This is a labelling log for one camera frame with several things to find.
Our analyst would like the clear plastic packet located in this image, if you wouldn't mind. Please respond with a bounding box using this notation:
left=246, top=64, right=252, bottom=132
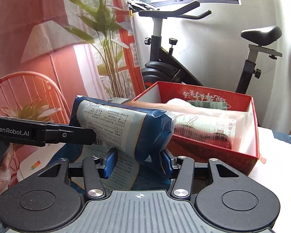
left=171, top=113, right=248, bottom=151

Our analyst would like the red cardboard box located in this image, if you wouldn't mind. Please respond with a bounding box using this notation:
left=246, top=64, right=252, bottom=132
left=131, top=81, right=261, bottom=175

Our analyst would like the blue tissue packet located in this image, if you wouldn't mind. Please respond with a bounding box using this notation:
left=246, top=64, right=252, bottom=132
left=48, top=95, right=177, bottom=192

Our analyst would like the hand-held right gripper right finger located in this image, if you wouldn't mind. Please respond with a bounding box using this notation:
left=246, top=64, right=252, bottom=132
left=160, top=149, right=245, bottom=198

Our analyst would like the black exercise bike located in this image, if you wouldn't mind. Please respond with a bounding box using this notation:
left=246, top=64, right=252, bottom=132
left=127, top=0, right=283, bottom=95

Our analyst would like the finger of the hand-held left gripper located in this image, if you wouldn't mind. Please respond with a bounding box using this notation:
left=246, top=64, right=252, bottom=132
left=35, top=124, right=97, bottom=146

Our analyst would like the person's left hand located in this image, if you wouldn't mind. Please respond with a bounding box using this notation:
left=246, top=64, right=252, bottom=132
left=0, top=144, right=21, bottom=195

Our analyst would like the pale pink packet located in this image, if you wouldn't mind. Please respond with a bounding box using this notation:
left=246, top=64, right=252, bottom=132
left=126, top=102, right=250, bottom=120

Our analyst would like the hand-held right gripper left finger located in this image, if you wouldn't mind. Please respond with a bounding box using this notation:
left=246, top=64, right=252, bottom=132
left=36, top=148, right=118, bottom=199

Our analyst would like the printed backdrop cloth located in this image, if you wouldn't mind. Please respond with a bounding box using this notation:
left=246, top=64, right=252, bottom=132
left=0, top=0, right=146, bottom=175

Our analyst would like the printed tablecloth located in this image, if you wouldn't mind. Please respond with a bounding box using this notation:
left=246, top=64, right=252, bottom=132
left=16, top=126, right=291, bottom=233

